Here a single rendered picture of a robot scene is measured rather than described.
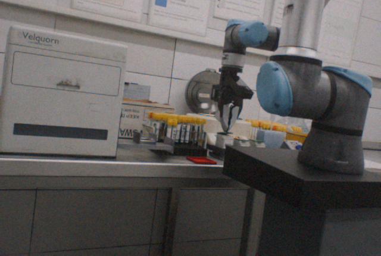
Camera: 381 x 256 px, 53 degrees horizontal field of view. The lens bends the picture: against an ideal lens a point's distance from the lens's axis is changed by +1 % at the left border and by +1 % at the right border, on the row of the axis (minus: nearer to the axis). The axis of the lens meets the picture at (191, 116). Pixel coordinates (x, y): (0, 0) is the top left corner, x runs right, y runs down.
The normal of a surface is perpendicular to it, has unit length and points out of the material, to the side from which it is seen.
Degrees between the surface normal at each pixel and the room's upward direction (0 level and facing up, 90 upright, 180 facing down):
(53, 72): 90
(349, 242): 90
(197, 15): 92
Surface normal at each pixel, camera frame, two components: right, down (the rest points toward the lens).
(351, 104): 0.21, 0.22
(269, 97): -0.96, 0.01
